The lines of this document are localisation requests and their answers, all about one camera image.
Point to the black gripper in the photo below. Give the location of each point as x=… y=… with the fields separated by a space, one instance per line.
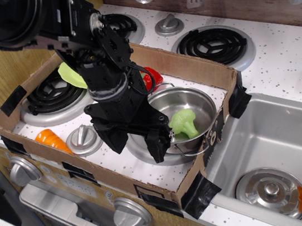
x=130 y=112

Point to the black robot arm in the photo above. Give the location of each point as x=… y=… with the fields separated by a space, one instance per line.
x=83 y=39

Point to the light green plastic plate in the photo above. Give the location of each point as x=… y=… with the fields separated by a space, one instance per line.
x=71 y=77

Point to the cardboard fence box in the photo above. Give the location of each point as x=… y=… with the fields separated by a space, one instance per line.
x=167 y=187

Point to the green toy broccoli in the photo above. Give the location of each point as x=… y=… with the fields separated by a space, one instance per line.
x=183 y=122

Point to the silver stove knob front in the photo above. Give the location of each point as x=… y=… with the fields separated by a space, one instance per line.
x=84 y=141

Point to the silver stove knob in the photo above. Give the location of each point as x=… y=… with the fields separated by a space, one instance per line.
x=169 y=26
x=84 y=141

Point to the stainless steel pot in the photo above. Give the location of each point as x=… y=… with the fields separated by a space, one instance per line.
x=170 y=100

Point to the red toy strawberry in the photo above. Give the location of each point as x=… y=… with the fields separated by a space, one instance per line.
x=150 y=74

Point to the right oven front knob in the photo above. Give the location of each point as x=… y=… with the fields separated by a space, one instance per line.
x=129 y=213

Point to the oven knob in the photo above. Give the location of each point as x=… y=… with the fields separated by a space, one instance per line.
x=129 y=213
x=23 y=172

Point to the orange toy pepper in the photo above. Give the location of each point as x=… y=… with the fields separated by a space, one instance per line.
x=48 y=137

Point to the front left black burner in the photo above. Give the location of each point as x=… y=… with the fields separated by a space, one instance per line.
x=54 y=102

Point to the black burner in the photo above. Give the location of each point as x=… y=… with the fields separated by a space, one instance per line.
x=222 y=44
x=54 y=102
x=126 y=26

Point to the back left black burner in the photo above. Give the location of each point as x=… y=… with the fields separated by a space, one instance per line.
x=126 y=26

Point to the left oven front knob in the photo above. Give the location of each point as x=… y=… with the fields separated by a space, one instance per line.
x=23 y=172

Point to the silver stove knob back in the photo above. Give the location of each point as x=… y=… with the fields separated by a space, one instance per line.
x=169 y=26

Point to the back right black burner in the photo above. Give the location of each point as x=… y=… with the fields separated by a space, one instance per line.
x=222 y=44

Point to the silver sink basin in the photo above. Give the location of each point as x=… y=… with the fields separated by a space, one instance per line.
x=267 y=135

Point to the steel pot lid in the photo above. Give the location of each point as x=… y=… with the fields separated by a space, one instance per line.
x=272 y=189

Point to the silver oven door handle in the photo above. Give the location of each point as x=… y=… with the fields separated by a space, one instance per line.
x=65 y=210

